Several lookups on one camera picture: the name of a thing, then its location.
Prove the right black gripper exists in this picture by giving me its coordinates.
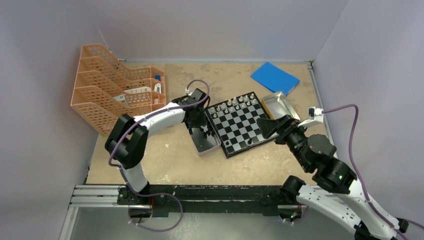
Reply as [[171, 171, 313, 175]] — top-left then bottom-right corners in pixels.
[[255, 114, 311, 171]]

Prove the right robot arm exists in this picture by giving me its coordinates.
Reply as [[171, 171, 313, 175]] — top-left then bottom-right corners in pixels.
[[257, 114, 409, 240]]

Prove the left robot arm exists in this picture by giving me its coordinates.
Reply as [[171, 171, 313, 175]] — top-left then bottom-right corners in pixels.
[[104, 88, 210, 205]]

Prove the black white chess board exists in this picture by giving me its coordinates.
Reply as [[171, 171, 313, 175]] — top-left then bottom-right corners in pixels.
[[205, 91, 278, 158]]

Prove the silver metal tin tray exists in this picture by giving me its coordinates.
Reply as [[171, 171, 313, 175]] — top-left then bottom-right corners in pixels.
[[187, 123, 221, 157]]

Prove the white stapler in rack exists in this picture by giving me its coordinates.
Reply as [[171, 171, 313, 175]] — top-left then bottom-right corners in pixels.
[[154, 83, 162, 94]]

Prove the blue notebook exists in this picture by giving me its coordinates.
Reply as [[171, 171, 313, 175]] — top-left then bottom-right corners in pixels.
[[250, 62, 300, 95]]

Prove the white label box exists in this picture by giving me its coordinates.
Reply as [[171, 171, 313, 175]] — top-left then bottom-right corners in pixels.
[[124, 86, 152, 94]]

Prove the orange plastic file rack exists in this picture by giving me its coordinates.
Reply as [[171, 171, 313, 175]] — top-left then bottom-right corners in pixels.
[[70, 43, 167, 136]]

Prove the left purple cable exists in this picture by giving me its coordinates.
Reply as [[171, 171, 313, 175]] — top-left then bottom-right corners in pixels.
[[107, 79, 211, 200]]

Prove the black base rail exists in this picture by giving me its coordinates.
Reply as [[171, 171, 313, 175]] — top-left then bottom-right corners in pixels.
[[117, 184, 307, 221]]

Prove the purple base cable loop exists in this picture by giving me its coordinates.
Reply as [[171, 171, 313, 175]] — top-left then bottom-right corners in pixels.
[[128, 193, 185, 233]]

